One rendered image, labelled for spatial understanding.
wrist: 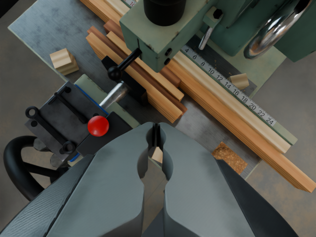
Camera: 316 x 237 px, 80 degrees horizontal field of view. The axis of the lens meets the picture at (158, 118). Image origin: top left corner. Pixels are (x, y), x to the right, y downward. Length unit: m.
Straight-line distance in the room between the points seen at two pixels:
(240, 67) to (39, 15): 0.51
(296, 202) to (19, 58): 2.13
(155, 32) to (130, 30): 0.03
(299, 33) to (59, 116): 0.40
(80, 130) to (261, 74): 0.48
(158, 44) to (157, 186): 1.14
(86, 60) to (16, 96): 1.22
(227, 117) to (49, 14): 0.44
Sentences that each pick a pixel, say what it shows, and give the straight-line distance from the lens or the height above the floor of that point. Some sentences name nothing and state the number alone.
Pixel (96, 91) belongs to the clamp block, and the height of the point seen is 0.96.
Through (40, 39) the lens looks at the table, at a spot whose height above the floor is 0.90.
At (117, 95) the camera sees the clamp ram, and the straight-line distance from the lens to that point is 0.35.
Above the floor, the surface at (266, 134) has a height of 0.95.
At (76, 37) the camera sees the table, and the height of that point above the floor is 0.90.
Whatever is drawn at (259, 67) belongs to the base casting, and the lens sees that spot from 0.61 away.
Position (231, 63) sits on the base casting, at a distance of 0.58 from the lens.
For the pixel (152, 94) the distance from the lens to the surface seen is 0.33.
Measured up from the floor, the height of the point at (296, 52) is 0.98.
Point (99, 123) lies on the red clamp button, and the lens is 0.28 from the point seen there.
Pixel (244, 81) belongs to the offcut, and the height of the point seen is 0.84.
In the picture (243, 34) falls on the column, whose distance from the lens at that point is 0.51.
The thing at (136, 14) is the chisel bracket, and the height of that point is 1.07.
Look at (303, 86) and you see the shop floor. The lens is 1.72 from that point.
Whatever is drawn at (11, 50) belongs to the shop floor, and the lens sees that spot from 1.77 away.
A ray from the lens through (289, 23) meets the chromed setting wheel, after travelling 0.32.
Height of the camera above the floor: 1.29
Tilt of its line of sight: 83 degrees down
